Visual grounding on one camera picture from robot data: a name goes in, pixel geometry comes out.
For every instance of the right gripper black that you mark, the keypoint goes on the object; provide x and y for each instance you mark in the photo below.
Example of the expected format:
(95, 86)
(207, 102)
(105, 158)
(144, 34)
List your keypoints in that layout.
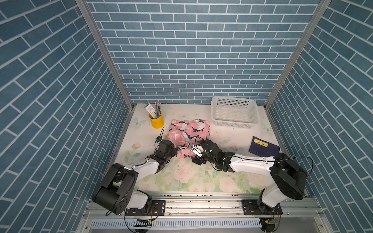
(198, 159)

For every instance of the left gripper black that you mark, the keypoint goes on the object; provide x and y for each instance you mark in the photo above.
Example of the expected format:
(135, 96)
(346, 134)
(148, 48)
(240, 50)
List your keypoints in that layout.
(172, 149)

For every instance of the pink shark print shorts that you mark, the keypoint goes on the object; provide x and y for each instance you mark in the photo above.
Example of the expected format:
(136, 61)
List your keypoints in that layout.
(183, 133)

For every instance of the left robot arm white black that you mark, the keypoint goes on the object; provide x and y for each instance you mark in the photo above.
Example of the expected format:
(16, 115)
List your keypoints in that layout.
(116, 192)

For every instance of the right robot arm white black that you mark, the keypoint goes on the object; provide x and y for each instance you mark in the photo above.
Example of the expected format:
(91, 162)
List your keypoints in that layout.
(288, 177)

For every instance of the yellow pen cup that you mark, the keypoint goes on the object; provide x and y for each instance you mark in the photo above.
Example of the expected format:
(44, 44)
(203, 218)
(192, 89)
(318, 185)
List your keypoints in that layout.
(157, 123)

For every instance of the floral table mat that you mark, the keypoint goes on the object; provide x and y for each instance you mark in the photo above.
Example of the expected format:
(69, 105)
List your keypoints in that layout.
(181, 174)

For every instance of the white plastic mesh basket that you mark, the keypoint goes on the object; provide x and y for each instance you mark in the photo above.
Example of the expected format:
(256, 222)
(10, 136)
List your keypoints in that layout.
(235, 112)

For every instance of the pens in cup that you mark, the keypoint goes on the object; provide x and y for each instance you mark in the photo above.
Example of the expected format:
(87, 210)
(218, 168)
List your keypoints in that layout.
(157, 110)

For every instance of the white paper card in cup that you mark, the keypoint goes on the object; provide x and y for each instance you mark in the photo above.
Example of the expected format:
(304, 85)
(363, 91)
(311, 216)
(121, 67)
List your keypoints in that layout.
(150, 109)

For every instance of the dark blue booklet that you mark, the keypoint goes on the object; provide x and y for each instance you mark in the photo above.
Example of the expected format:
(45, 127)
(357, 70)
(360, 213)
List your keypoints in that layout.
(263, 148)

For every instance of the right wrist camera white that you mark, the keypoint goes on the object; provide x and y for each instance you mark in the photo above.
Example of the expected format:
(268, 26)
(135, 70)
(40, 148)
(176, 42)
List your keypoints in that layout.
(196, 149)

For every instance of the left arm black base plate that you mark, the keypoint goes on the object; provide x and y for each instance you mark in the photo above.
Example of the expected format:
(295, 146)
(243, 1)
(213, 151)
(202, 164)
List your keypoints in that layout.
(154, 208)

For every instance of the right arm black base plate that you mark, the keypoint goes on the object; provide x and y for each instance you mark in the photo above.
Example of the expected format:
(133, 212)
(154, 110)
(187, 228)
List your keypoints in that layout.
(252, 207)

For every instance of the white slotted cable duct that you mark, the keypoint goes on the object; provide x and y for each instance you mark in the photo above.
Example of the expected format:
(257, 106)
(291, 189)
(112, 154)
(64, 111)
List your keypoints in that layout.
(177, 223)

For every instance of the aluminium mounting rail frame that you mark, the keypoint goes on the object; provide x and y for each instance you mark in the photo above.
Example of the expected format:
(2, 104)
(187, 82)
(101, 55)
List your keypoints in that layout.
(305, 216)

